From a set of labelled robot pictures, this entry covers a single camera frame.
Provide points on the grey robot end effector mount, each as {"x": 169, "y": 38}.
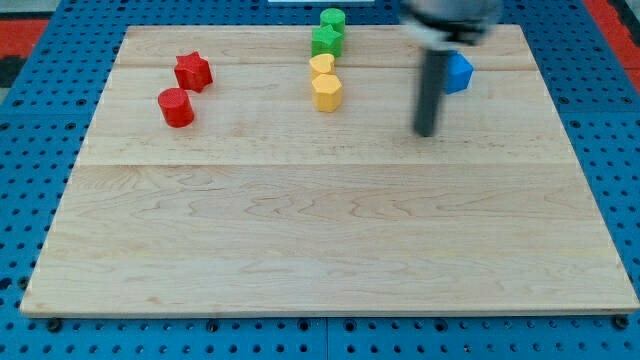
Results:
{"x": 447, "y": 24}

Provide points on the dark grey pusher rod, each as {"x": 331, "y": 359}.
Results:
{"x": 433, "y": 75}

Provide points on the blue pentagon block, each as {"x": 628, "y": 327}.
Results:
{"x": 459, "y": 73}

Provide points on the green cylinder block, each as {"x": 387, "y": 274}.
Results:
{"x": 335, "y": 18}

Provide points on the yellow hexagon block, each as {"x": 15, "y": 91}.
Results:
{"x": 327, "y": 92}

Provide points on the yellow heart block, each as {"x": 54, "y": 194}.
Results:
{"x": 322, "y": 64}

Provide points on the green star block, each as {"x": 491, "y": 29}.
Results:
{"x": 326, "y": 40}

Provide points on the red star block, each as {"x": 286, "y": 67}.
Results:
{"x": 193, "y": 72}

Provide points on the light wooden board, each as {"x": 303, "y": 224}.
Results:
{"x": 266, "y": 207}

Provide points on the red cylinder block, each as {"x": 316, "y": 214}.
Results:
{"x": 176, "y": 107}

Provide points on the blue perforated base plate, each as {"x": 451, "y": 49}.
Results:
{"x": 588, "y": 63}

